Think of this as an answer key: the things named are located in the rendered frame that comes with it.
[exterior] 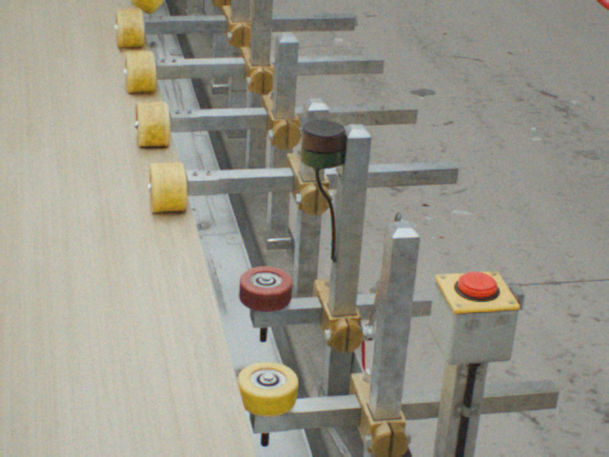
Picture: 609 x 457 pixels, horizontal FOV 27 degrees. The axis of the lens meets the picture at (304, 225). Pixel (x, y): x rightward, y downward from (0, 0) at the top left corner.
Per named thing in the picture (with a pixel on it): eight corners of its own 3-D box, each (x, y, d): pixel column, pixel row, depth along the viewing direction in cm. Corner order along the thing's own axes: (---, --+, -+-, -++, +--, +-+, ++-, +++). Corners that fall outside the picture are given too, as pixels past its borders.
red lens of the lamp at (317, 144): (339, 133, 180) (340, 119, 179) (348, 151, 175) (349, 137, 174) (297, 134, 179) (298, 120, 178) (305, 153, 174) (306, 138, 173)
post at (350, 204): (342, 396, 202) (365, 121, 179) (347, 409, 199) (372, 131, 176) (321, 398, 201) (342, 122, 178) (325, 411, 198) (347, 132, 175)
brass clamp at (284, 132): (288, 118, 240) (290, 93, 238) (303, 149, 228) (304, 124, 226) (257, 119, 239) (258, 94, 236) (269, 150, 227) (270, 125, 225)
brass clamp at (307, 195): (316, 178, 219) (318, 151, 216) (333, 214, 207) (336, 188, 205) (281, 179, 217) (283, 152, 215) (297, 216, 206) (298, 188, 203)
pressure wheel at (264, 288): (284, 324, 200) (286, 261, 195) (293, 352, 194) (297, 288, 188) (233, 327, 199) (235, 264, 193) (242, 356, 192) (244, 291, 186)
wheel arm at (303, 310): (515, 304, 205) (519, 281, 203) (522, 315, 202) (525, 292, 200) (248, 321, 196) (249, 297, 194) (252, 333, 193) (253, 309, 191)
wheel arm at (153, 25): (351, 26, 284) (352, 10, 282) (355, 31, 281) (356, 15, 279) (127, 29, 274) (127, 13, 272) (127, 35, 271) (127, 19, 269)
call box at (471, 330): (488, 330, 138) (498, 269, 135) (510, 367, 133) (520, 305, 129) (426, 334, 137) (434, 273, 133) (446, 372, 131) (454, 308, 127)
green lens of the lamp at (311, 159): (337, 149, 181) (338, 135, 180) (346, 168, 176) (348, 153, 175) (296, 150, 180) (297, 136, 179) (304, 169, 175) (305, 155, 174)
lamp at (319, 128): (330, 250, 189) (341, 119, 179) (339, 269, 185) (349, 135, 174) (292, 252, 188) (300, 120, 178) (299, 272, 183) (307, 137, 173)
